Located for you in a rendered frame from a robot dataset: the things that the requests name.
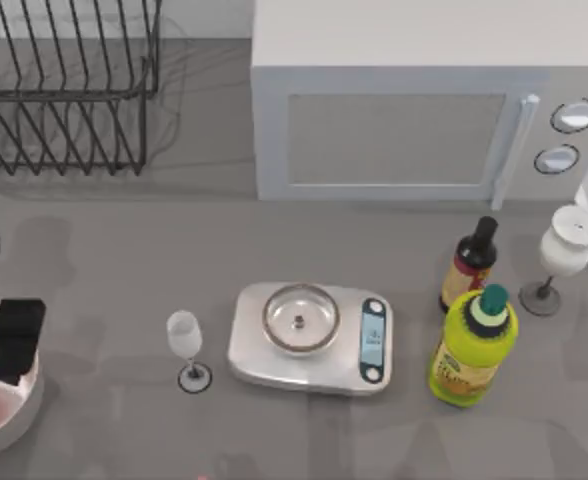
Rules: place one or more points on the small clear wine glass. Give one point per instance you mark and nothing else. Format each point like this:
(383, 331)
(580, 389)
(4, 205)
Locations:
(184, 337)

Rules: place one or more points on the silver kitchen scale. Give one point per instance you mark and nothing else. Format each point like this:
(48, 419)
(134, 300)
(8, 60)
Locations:
(254, 355)

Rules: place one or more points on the round metal scale plate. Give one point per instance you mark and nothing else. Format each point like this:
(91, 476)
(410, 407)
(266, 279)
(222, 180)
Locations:
(300, 320)

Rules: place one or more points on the microwave door with window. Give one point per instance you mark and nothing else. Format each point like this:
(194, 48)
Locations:
(394, 140)

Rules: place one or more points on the yellow-green bottle with green cap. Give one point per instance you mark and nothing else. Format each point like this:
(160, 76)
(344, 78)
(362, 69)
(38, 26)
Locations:
(466, 355)

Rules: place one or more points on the dark brown bottle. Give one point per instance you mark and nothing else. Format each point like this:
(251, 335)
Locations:
(470, 260)

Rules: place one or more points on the pale microwave oven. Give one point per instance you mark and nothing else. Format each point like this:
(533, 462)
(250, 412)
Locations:
(374, 45)

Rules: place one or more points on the white goblet with dark stem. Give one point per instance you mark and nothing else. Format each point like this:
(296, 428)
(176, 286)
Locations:
(566, 245)

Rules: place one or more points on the small round microwave knob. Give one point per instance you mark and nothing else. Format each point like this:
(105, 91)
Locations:
(556, 159)

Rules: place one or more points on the large round microwave knob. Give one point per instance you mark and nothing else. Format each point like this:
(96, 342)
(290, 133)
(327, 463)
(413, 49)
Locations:
(575, 115)

